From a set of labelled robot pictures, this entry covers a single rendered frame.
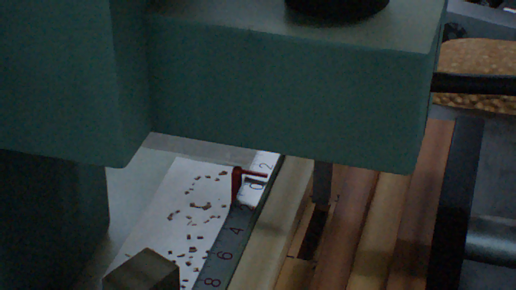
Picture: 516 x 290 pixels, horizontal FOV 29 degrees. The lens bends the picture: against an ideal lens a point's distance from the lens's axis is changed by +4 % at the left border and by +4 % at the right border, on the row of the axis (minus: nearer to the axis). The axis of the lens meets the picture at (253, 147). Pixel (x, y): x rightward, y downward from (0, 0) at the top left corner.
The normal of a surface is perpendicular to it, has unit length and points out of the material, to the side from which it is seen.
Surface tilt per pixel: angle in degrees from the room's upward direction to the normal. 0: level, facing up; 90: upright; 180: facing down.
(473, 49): 15
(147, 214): 0
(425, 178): 0
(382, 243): 0
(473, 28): 90
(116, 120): 90
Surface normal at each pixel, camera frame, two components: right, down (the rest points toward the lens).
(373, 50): -0.25, 0.19
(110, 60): 0.11, 0.57
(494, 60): -0.10, -0.62
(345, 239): 0.01, -0.82
